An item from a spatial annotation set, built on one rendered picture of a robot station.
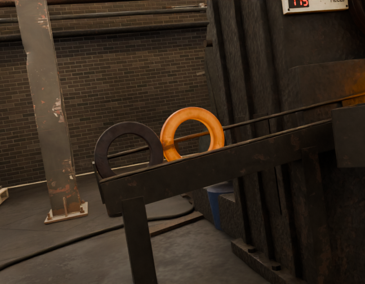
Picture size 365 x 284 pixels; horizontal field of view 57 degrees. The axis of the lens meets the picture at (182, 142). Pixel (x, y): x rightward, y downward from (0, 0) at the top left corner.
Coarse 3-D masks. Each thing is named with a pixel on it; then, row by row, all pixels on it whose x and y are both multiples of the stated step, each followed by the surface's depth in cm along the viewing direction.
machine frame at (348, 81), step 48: (240, 0) 142; (240, 48) 144; (288, 48) 118; (336, 48) 123; (240, 96) 157; (288, 96) 120; (336, 96) 117; (240, 192) 169; (288, 192) 128; (336, 192) 118; (240, 240) 181; (288, 240) 130; (336, 240) 118
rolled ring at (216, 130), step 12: (192, 108) 95; (168, 120) 94; (180, 120) 94; (204, 120) 96; (216, 120) 97; (168, 132) 93; (216, 132) 97; (168, 144) 94; (216, 144) 97; (168, 156) 94; (180, 156) 95
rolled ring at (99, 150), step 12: (108, 132) 89; (120, 132) 90; (132, 132) 91; (144, 132) 91; (96, 144) 88; (108, 144) 89; (156, 144) 92; (96, 156) 88; (156, 156) 92; (96, 168) 89; (108, 168) 89
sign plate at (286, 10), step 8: (288, 0) 115; (296, 0) 116; (312, 0) 118; (320, 0) 119; (328, 0) 120; (336, 0) 121; (344, 0) 122; (288, 8) 115; (296, 8) 116; (304, 8) 117; (312, 8) 118; (320, 8) 119; (328, 8) 120; (336, 8) 121; (344, 8) 122
